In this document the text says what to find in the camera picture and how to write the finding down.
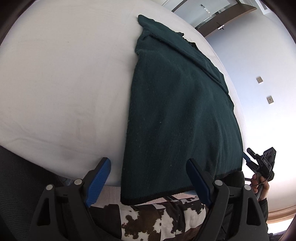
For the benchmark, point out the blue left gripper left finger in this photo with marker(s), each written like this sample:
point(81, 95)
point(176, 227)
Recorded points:
point(95, 180)

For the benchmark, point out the dark green knit sweater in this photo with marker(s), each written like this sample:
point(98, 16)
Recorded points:
point(180, 108)

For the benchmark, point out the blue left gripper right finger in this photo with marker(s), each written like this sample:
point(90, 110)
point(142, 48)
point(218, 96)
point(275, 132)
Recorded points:
point(200, 181)

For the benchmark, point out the white bed sheet mattress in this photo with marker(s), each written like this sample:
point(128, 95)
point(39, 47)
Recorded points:
point(66, 73)

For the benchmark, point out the cow print trousers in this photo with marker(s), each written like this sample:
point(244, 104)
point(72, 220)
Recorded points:
point(178, 219)

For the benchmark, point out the person's right hand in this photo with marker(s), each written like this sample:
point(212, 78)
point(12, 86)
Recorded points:
point(259, 184)

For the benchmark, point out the dark wooden door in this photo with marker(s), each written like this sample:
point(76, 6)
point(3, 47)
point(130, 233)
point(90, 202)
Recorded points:
point(220, 20)

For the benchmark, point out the wall socket plate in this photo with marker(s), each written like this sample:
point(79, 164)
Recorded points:
point(259, 79)
point(270, 99)

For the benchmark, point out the lower wall socket plate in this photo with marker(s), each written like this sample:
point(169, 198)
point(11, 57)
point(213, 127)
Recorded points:
point(270, 99)

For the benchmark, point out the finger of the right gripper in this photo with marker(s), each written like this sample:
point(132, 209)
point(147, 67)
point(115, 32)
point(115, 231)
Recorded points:
point(247, 159)
point(251, 153)

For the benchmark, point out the upper wall socket plate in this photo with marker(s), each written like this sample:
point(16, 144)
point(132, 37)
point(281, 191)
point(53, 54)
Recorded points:
point(259, 79)

